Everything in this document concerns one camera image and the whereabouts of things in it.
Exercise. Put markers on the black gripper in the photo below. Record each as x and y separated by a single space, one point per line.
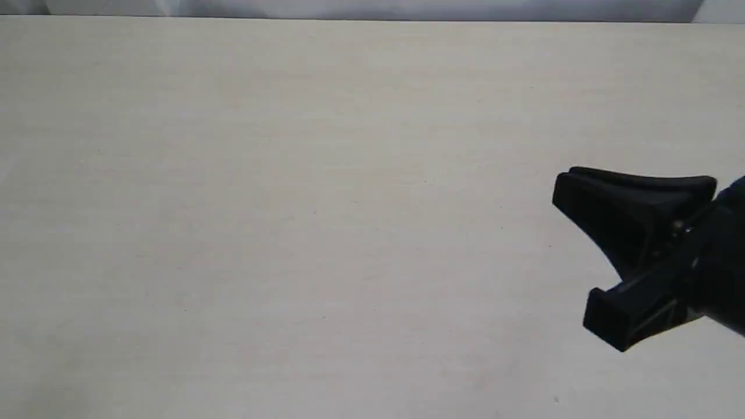
631 219

